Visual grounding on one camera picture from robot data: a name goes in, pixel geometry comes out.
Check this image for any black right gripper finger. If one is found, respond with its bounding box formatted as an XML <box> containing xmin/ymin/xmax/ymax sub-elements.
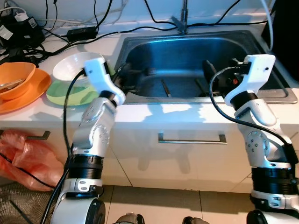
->
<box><xmin>201</xmin><ymin>59</ymin><xmax>217</xmax><ymax>88</ymax></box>

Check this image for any long-handled metal spoon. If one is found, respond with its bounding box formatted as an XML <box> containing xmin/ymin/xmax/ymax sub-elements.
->
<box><xmin>160</xmin><ymin>78</ymin><xmax>173</xmax><ymax>98</ymax></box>

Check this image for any white bowl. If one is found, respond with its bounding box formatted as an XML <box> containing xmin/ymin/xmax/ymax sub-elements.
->
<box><xmin>52</xmin><ymin>52</ymin><xmax>106</xmax><ymax>83</ymax></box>

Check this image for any stainless steel sink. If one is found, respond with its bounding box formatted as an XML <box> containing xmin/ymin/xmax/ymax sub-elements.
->
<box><xmin>112</xmin><ymin>30</ymin><xmax>299</xmax><ymax>105</ymax></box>

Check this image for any green plate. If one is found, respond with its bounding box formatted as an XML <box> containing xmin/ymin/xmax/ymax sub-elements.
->
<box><xmin>45</xmin><ymin>68</ymin><xmax>116</xmax><ymax>107</ymax></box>

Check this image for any dark metal faucet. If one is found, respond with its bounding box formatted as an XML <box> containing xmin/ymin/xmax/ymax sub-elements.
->
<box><xmin>170</xmin><ymin>0</ymin><xmax>190</xmax><ymax>35</ymax></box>

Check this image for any black power adapter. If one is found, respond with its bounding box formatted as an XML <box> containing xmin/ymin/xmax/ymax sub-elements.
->
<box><xmin>66</xmin><ymin>27</ymin><xmax>99</xmax><ymax>41</ymax></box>

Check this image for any black appliance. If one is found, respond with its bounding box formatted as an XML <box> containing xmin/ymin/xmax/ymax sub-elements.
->
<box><xmin>270</xmin><ymin>0</ymin><xmax>299</xmax><ymax>81</ymax></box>

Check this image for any orange plate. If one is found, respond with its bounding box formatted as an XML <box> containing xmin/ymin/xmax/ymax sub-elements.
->
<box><xmin>0</xmin><ymin>68</ymin><xmax>52</xmax><ymax>115</ymax></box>

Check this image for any orange bowl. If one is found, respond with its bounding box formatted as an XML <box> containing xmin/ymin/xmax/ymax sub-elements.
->
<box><xmin>0</xmin><ymin>62</ymin><xmax>37</xmax><ymax>101</ymax></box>

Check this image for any black charger device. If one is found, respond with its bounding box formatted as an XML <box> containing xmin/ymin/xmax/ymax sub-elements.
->
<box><xmin>0</xmin><ymin>12</ymin><xmax>46</xmax><ymax>50</ymax></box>

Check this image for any red plastic bag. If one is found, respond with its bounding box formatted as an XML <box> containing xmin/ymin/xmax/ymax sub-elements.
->
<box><xmin>0</xmin><ymin>131</ymin><xmax>70</xmax><ymax>192</ymax></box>

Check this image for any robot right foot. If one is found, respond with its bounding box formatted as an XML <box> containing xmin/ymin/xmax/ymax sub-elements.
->
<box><xmin>182</xmin><ymin>216</ymin><xmax>211</xmax><ymax>224</ymax></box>

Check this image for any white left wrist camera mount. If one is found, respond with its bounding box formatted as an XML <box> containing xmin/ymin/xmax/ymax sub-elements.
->
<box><xmin>83</xmin><ymin>58</ymin><xmax>126</xmax><ymax>106</ymax></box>

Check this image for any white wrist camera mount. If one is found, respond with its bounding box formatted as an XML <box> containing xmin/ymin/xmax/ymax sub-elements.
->
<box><xmin>83</xmin><ymin>58</ymin><xmax>126</xmax><ymax>106</ymax></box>
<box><xmin>223</xmin><ymin>54</ymin><xmax>276</xmax><ymax>106</ymax></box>

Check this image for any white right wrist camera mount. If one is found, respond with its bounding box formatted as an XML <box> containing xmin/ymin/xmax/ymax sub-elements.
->
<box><xmin>223</xmin><ymin>54</ymin><xmax>276</xmax><ymax>106</ymax></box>

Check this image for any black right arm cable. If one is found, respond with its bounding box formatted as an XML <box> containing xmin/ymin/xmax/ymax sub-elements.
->
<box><xmin>208</xmin><ymin>65</ymin><xmax>299</xmax><ymax>164</ymax></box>

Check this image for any black counter cable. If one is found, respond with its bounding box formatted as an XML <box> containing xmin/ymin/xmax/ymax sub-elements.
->
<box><xmin>42</xmin><ymin>19</ymin><xmax>271</xmax><ymax>47</ymax></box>

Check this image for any white hose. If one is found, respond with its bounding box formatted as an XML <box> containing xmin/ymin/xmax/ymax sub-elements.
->
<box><xmin>259</xmin><ymin>0</ymin><xmax>276</xmax><ymax>52</ymax></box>

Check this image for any metal cabinet handle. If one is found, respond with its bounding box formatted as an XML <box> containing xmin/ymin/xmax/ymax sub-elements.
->
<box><xmin>157</xmin><ymin>133</ymin><xmax>228</xmax><ymax>145</ymax></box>
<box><xmin>26</xmin><ymin>131</ymin><xmax>51</xmax><ymax>141</ymax></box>

